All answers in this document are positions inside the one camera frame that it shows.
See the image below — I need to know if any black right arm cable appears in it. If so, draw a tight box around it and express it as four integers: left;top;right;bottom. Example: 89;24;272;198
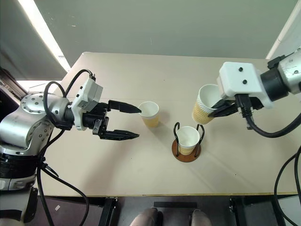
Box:
235;93;301;226

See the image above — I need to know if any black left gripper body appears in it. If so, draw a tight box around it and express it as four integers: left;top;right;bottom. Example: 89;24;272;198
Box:
81;102;111;140

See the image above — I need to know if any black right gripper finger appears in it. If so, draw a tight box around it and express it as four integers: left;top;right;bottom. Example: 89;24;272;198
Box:
212;99;236;111
207;105;239;118

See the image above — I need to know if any black wire cup holder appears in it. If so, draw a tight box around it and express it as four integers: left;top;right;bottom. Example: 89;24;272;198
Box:
172;122;205;163

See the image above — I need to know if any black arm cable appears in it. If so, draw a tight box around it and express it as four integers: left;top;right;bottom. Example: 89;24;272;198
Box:
235;93;301;226
35;69;97;226

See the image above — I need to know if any white upright post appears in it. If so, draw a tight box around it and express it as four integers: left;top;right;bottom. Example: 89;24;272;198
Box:
265;0;301;60

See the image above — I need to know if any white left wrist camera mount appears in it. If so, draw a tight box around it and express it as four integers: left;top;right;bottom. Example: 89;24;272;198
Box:
70;77;104;131

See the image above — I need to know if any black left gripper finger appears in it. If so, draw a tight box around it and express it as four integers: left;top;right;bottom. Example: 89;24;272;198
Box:
100;129;141;141
108;100;142;115

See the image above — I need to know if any ribbed yellow paper cup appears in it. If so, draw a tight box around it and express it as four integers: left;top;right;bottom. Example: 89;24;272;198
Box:
138;101;160;129
192;83;222;125
176;126;201;156

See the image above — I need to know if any black table leg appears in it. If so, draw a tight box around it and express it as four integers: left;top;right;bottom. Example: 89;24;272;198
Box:
98;196;119;226
229;196;246;226

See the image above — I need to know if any black zip tie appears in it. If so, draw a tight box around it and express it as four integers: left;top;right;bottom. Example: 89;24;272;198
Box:
40;157;59;178

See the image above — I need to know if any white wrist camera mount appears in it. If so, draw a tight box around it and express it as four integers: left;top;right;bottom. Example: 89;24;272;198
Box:
70;77;104;131
216;61;275;109

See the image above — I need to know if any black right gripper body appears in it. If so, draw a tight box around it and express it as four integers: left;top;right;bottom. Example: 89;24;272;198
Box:
221;93;264;113

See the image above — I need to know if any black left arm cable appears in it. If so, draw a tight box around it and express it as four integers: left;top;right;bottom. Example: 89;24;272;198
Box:
35;69;97;226

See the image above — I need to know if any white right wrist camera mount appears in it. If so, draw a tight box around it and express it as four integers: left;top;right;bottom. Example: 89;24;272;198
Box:
216;61;275;109

